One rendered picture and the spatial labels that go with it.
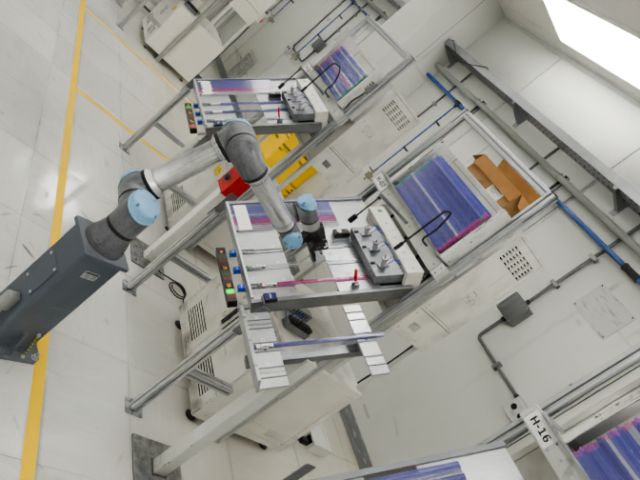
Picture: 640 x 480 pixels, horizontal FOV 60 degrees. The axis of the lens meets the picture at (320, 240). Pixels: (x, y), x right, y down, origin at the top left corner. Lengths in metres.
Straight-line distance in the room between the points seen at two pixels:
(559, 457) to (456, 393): 1.95
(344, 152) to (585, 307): 1.78
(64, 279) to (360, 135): 2.20
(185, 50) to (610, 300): 4.94
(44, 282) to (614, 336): 2.99
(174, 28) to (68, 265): 4.80
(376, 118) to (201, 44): 3.41
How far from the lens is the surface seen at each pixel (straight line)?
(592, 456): 1.94
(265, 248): 2.51
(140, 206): 1.94
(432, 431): 3.87
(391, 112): 3.69
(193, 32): 6.63
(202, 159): 2.02
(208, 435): 2.32
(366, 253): 2.49
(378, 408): 4.12
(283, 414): 2.90
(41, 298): 2.14
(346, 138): 3.64
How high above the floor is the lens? 1.57
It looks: 13 degrees down
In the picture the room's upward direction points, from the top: 52 degrees clockwise
